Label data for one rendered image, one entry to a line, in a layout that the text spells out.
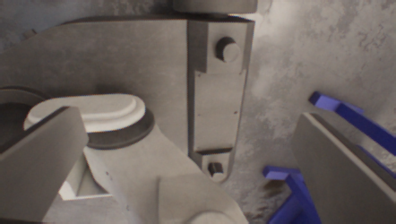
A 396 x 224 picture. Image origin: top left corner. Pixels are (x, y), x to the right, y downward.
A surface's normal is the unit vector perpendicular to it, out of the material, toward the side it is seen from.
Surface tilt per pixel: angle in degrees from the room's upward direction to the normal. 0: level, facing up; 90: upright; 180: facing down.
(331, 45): 0
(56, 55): 0
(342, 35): 0
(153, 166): 90
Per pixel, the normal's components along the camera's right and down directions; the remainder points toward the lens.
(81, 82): 0.18, 0.52
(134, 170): 0.02, -0.85
